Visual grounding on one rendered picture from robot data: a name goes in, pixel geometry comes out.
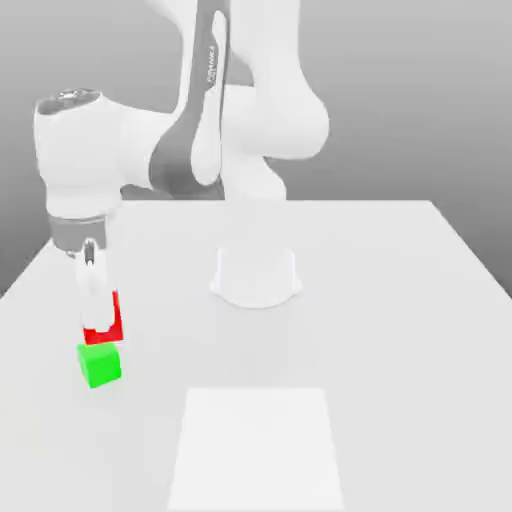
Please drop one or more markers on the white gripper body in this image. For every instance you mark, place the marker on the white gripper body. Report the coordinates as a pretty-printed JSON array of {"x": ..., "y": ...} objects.
[{"x": 92, "y": 288}]

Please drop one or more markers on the small red cube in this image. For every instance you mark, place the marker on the small red cube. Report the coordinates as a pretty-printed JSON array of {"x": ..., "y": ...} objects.
[{"x": 116, "y": 326}]

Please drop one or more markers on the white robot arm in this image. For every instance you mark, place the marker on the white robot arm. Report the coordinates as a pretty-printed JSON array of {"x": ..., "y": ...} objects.
[{"x": 256, "y": 120}]

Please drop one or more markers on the small green cube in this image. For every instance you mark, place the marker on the small green cube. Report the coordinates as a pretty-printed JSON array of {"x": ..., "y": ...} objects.
[{"x": 100, "y": 364}]

